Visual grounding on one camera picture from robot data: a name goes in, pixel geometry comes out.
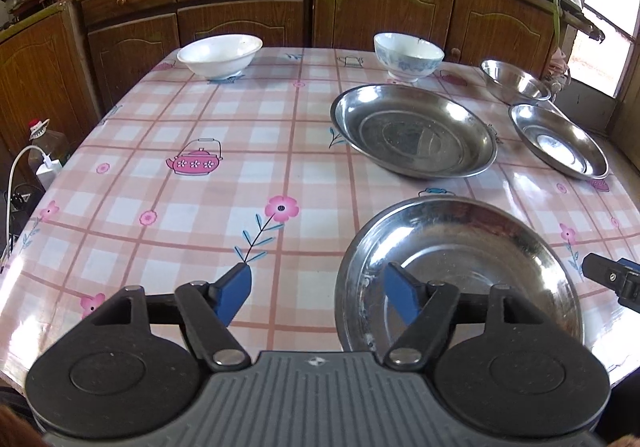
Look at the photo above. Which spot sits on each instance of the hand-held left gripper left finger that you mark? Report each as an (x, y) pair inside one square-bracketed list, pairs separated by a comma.
[(235, 289)]

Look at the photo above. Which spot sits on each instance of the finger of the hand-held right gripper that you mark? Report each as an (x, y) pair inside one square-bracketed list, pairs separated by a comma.
[(602, 272)]

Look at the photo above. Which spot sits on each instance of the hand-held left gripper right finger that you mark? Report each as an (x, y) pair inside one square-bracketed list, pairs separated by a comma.
[(402, 292)]

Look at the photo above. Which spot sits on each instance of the medium steel plate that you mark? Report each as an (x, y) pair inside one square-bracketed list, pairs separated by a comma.
[(475, 252)]

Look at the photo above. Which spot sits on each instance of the small steel plate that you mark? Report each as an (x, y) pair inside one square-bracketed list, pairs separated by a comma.
[(557, 142)]

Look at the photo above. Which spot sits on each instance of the large steel plate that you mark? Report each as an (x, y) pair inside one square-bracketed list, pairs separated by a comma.
[(415, 132)]

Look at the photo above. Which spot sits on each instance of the steel bowl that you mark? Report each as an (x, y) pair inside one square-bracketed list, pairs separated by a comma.
[(515, 82)]

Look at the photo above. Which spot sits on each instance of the blue patterned white bowl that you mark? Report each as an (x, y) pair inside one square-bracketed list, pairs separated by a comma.
[(407, 62)]

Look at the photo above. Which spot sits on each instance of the plain white bowl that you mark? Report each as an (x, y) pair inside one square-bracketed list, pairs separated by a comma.
[(220, 57)]

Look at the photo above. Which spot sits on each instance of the pink plaid tablecloth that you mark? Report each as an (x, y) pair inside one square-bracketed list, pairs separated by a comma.
[(200, 227)]

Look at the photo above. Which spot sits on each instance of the white charger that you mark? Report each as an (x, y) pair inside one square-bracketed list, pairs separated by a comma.
[(48, 172)]

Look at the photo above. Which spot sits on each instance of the cooking oil bottle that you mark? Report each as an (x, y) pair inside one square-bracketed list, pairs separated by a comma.
[(54, 139)]

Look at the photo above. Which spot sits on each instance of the green onion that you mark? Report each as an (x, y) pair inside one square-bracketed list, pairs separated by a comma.
[(557, 12)]

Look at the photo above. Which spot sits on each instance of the window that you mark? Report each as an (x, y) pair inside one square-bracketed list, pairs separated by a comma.
[(612, 2)]

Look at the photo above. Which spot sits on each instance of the wooden cabinet with drawers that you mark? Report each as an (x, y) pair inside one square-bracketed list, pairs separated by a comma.
[(225, 7)]

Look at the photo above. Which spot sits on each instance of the wooden single-door cabinet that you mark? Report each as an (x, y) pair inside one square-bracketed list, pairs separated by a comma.
[(40, 67)]

